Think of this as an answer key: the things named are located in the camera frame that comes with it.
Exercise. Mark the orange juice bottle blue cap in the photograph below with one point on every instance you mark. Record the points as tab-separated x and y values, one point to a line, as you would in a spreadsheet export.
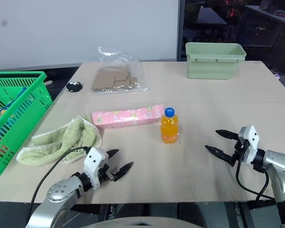
169	126

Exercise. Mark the green plastic basket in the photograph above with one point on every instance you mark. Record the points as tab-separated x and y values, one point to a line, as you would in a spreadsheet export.
14	111

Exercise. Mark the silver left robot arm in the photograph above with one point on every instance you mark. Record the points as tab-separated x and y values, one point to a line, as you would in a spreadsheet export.
59	197

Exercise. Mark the white whiteboard panel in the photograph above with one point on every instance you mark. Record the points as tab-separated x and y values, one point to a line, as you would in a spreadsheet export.
83	31

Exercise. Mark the grey robot torso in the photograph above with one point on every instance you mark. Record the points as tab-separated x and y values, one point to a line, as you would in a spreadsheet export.
140	223

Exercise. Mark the pale green plastic bin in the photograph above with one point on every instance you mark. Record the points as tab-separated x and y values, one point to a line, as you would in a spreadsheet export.
213	62

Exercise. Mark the clear bag with cardboard pieces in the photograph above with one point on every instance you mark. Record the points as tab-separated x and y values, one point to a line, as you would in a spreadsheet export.
118	73

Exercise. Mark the small black round object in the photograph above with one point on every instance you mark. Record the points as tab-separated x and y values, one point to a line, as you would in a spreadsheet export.
74	86

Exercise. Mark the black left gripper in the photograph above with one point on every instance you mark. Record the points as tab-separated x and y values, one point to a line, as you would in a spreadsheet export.
105	173

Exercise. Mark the dark background table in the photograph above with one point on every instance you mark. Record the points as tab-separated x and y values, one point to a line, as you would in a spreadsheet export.
210	16

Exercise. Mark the pink printed long box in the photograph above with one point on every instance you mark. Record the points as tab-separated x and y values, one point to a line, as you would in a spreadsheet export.
127	117

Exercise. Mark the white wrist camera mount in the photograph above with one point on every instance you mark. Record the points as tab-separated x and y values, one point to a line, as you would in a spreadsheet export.
94	164
249	142

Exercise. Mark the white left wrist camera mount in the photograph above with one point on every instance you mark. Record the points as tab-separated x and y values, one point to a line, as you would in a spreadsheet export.
94	164

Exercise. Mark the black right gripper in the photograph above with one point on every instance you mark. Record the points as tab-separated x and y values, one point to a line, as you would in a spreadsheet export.
238	152

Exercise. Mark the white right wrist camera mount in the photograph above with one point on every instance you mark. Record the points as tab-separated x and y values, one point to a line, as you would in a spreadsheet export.
249	142

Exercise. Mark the light green towel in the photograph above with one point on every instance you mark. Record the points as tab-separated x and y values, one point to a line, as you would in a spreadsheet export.
61	142

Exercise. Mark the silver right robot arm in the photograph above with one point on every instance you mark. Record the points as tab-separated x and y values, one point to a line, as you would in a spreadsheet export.
278	171

